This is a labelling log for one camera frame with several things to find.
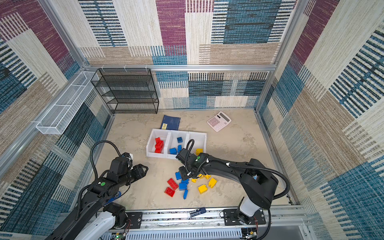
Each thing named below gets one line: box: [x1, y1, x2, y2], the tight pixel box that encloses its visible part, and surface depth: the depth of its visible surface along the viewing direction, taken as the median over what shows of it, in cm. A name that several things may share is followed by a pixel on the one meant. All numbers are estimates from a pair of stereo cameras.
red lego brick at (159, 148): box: [154, 144, 164, 154], surface depth 96 cm
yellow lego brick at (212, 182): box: [208, 178, 218, 189], surface depth 85 cm
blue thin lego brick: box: [183, 189, 189, 200], surface depth 81 cm
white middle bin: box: [165, 130, 189, 159], surface depth 101 cm
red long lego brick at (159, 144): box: [155, 138, 164, 151], surface depth 98 cm
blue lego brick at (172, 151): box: [169, 147, 177, 155], surface depth 99 cm
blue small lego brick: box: [175, 171, 182, 180], surface depth 89 cm
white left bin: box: [146, 128, 171, 159], surface depth 98 cm
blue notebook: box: [160, 114, 181, 131], surface depth 114 cm
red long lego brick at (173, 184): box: [167, 178, 179, 191], surface depth 85 cm
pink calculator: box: [207, 111, 232, 132], surface depth 113 cm
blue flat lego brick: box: [179, 179, 190, 191], surface depth 85 cm
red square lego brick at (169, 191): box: [164, 187, 176, 198], surface depth 83 cm
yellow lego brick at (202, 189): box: [198, 184, 208, 195], surface depth 83 cm
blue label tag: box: [189, 207, 207, 217], surface depth 76 cm
